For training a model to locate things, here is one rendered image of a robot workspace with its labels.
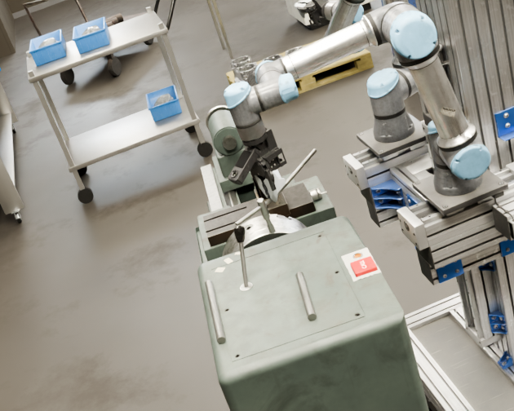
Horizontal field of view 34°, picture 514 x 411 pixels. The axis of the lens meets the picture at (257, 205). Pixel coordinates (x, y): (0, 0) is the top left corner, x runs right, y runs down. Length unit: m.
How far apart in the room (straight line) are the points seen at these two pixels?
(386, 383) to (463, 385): 1.25
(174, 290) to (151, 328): 0.33
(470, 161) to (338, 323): 0.66
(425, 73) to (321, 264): 0.59
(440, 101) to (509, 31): 0.49
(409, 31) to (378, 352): 0.83
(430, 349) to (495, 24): 1.44
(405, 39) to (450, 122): 0.30
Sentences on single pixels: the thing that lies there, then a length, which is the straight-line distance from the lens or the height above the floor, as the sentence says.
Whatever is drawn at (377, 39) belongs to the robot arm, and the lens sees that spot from 2.41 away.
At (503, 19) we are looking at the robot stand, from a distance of 2.78.
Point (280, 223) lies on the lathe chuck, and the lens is 2.63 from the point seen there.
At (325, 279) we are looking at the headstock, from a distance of 2.25.
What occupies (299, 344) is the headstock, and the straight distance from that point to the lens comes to 2.06.
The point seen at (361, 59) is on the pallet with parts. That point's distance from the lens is 6.99.
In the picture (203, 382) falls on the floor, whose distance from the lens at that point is 4.12.
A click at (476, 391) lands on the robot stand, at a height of 0.21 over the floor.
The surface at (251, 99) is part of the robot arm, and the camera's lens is 2.27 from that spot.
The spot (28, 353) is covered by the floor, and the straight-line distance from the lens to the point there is 4.93.
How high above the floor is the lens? 2.51
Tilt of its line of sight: 28 degrees down
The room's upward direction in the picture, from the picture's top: 19 degrees counter-clockwise
